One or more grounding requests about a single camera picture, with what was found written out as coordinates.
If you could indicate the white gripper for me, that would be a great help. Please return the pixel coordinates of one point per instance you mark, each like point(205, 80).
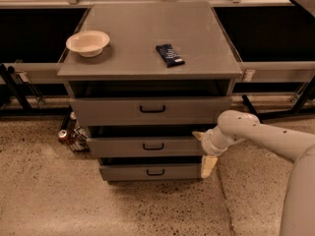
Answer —
point(209, 144)

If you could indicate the grey drawer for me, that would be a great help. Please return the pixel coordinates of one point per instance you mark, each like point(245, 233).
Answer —
point(125, 111)
point(135, 168)
point(126, 141)

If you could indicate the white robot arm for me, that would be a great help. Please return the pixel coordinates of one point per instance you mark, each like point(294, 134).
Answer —
point(234, 127)

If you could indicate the grey bottom drawer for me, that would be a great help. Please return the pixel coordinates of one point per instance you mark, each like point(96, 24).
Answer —
point(135, 168)

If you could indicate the grey top drawer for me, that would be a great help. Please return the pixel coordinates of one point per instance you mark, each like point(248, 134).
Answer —
point(125, 111)

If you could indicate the grey drawer cabinet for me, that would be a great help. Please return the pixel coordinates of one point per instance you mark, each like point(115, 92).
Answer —
point(130, 66)

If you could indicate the black stand leg right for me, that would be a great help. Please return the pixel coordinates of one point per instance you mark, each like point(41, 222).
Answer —
point(278, 100)

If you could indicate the black stand leg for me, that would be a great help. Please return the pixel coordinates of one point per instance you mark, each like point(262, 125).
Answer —
point(278, 100)
point(26, 109)

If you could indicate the dark blue snack packet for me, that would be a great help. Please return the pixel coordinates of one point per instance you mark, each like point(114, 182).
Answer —
point(169, 55)

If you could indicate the red soda can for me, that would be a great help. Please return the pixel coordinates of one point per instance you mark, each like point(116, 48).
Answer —
point(63, 136)

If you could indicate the white bowl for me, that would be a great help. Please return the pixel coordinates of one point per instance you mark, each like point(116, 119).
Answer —
point(88, 43)

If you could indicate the black stand leg left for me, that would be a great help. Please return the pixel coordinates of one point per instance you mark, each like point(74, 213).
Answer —
point(26, 109)

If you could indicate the black middle drawer handle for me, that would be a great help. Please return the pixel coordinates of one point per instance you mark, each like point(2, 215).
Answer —
point(155, 147)

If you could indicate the black drawer handle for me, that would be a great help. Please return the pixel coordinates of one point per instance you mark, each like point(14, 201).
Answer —
point(149, 111)
point(155, 147)
point(153, 173)

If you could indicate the black bottom drawer handle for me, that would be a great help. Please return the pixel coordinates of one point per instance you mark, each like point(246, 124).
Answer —
point(153, 173)

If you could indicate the black top drawer handle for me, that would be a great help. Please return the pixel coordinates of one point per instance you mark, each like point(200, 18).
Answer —
point(149, 111)

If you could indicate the wire rack on floor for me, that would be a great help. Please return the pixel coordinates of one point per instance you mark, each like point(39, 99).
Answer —
point(76, 137)

